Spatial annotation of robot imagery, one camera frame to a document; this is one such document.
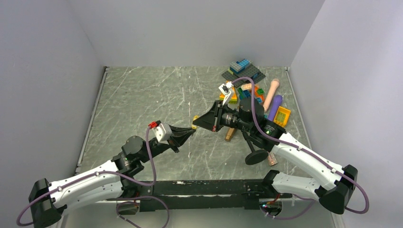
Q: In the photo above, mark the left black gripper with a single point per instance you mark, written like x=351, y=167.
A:
x=183, y=133

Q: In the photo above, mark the dark grey lego baseplate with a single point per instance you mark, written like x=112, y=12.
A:
x=251, y=72

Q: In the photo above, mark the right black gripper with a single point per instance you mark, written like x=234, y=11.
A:
x=207, y=120

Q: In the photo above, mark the blue grey lego stack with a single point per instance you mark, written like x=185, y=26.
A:
x=238, y=66

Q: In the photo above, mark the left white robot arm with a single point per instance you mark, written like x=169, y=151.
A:
x=124, y=176

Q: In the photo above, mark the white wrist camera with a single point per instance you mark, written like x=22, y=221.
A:
x=227, y=90
x=162, y=131

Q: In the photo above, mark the yellow window toy block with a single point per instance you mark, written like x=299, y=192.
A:
x=282, y=116

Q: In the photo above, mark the black microphone stand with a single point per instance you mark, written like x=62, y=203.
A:
x=255, y=156

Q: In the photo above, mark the purple toy microphone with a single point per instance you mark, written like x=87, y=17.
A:
x=277, y=101

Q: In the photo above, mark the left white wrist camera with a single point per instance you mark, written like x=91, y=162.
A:
x=162, y=131

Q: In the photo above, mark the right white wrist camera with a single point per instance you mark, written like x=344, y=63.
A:
x=227, y=90

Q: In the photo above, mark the orange ring toy with bricks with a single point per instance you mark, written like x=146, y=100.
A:
x=247, y=90

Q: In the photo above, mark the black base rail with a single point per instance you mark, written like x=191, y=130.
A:
x=201, y=194

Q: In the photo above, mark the pink toy microphone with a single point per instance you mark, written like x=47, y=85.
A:
x=274, y=84

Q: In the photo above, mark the orange triangular toy block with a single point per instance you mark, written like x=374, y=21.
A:
x=233, y=99

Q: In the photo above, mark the glitter filled tube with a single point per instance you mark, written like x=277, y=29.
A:
x=272, y=159

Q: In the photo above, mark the gold toy microphone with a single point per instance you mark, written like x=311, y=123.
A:
x=229, y=134

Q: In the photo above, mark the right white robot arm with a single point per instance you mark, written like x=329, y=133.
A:
x=329, y=183

